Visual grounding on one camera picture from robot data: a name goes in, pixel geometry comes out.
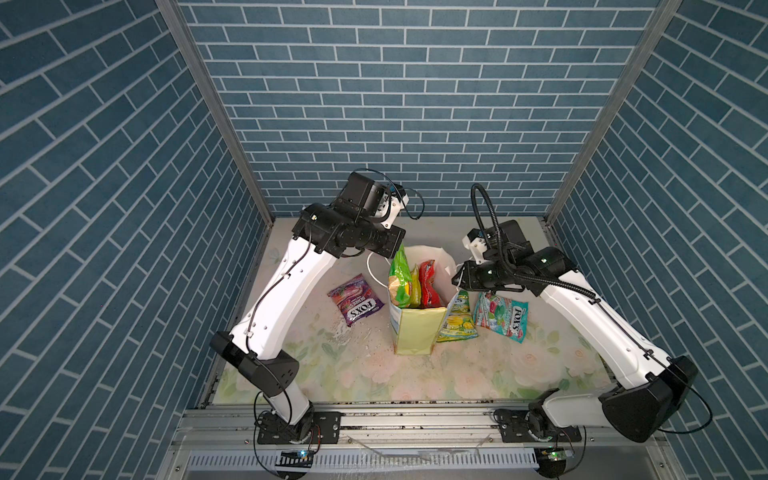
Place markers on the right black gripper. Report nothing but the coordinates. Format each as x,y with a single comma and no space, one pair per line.
468,280

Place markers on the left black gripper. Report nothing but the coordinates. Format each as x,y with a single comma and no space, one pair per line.
394,236

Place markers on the teal Fox's candy bag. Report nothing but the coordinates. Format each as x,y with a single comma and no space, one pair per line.
504,316

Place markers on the green yellow lemon candy bag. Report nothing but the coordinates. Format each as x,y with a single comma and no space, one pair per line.
459,324

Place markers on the purple Fox's candy bag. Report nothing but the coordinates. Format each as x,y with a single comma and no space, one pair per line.
355,299

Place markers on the white green paper bag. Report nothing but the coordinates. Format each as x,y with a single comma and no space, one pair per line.
415,330

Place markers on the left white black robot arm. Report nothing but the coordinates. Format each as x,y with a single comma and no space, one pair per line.
362,217

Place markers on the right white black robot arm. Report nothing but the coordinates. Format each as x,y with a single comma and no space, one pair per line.
649,386

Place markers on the bright green snack packet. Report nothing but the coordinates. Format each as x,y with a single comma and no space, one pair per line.
400,285

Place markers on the red snack packet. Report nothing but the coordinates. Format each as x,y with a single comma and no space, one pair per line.
430,297

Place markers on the orange yellow snack packet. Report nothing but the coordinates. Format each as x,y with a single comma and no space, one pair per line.
416,289

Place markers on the floral table mat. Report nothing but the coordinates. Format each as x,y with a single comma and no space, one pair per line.
341,363

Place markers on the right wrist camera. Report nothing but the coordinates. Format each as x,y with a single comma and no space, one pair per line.
475,242

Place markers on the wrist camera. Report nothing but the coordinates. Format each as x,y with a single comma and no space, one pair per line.
475,242
392,203

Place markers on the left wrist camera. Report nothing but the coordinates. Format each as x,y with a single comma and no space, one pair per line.
392,203

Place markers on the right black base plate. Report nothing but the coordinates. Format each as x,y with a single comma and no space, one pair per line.
520,426

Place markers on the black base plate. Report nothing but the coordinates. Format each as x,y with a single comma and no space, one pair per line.
324,426
520,426

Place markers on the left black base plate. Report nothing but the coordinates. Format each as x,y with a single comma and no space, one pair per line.
324,426

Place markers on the aluminium mounting rail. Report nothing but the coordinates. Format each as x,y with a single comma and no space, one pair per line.
481,440

